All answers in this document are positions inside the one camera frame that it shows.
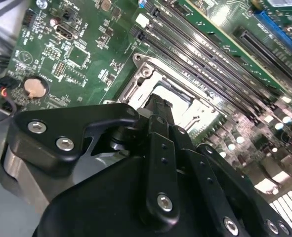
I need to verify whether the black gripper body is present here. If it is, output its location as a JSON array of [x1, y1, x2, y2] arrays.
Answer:
[[32, 153, 211, 237]]

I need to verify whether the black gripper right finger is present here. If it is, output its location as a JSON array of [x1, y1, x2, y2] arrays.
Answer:
[[161, 98, 292, 237]]

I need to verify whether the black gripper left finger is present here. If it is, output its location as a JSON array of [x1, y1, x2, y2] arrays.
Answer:
[[0, 93, 181, 231]]

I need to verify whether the thin wire locking lever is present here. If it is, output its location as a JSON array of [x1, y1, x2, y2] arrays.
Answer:
[[102, 98, 126, 105]]

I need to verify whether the silver square CPU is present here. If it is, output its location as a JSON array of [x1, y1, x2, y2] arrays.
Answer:
[[171, 83, 218, 129]]

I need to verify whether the metal socket cover frame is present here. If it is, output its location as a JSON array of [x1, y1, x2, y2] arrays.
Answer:
[[118, 66, 225, 134]]

